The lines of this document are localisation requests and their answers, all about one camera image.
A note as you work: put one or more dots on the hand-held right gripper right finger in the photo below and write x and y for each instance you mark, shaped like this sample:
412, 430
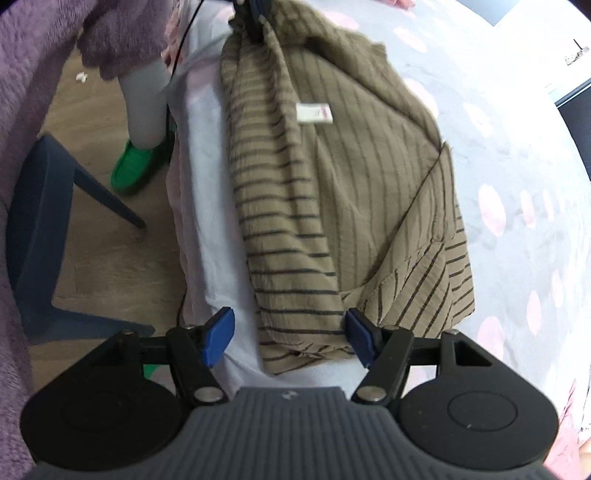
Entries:
362, 337

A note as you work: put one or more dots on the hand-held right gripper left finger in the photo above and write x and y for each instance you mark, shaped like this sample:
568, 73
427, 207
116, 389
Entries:
218, 334

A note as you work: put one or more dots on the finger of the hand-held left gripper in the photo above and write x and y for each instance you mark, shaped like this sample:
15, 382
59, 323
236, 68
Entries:
258, 18

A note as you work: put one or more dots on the olive striped shirt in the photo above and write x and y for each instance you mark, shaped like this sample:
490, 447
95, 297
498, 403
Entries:
351, 184

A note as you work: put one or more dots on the person's grey-trousered leg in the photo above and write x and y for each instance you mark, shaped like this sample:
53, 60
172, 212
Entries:
143, 106

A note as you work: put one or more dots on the white paper scrap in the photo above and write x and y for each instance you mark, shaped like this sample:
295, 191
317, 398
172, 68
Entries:
81, 77

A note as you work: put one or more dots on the green shoe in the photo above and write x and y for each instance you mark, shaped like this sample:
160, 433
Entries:
134, 166

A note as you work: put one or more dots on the blue plastic chair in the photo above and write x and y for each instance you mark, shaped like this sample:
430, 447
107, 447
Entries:
41, 207

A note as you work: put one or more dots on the pink cloth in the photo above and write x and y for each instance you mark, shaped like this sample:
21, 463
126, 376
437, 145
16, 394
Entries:
575, 415

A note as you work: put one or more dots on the grey pink-dotted bed duvet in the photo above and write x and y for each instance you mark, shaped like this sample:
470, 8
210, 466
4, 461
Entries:
508, 161

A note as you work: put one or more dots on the black wardrobe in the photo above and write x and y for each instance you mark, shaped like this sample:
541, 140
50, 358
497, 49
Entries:
579, 129

